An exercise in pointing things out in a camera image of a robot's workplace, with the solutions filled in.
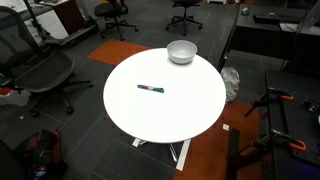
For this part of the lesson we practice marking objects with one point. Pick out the teal marker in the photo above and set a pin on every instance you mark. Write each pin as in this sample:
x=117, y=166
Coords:
x=150, y=88

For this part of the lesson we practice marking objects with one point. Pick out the gray bowl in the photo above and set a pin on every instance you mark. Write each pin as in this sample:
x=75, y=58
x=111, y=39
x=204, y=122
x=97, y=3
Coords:
x=181, y=53

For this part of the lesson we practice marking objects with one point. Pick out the white table base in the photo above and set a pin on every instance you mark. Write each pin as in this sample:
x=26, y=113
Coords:
x=183, y=155

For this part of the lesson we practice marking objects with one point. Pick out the crumpled clear plastic bag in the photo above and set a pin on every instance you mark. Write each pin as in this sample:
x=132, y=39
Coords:
x=230, y=83

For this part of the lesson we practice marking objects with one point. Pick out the black swivel office chair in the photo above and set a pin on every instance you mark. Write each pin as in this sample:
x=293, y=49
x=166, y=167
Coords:
x=110, y=10
x=184, y=20

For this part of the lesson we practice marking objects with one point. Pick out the white paper scrap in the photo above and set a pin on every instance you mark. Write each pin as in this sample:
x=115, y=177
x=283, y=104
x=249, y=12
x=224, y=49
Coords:
x=226, y=127

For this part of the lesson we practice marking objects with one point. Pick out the black kick scooter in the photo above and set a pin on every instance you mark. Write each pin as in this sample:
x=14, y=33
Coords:
x=71, y=37

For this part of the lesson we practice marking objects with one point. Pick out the black desk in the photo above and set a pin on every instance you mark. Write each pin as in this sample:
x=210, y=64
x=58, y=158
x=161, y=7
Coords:
x=260, y=40

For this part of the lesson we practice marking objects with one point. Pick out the gray computer mouse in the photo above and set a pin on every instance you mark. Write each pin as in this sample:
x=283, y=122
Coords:
x=245, y=10

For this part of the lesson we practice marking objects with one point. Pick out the black mesh office chair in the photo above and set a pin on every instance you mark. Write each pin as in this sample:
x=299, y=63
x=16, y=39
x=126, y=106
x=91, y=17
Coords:
x=43, y=70

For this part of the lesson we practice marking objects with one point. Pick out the black keyboard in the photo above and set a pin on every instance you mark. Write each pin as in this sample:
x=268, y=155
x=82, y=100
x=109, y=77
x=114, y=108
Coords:
x=266, y=18

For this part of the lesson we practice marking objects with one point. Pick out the white desk cabinet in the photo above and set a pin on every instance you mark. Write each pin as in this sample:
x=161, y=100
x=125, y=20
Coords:
x=50, y=23

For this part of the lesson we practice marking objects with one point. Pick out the red and black backpack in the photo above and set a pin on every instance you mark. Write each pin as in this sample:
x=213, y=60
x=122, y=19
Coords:
x=43, y=150

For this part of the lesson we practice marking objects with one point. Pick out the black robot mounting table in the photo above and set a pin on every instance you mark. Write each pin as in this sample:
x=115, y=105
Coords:
x=293, y=123

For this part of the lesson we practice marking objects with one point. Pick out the gray monitor stand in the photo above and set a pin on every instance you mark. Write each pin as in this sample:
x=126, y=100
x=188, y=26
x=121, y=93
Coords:
x=310, y=18

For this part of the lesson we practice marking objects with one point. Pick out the small black bracket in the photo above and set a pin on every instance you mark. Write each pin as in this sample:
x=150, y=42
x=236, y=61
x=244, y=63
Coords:
x=311, y=106

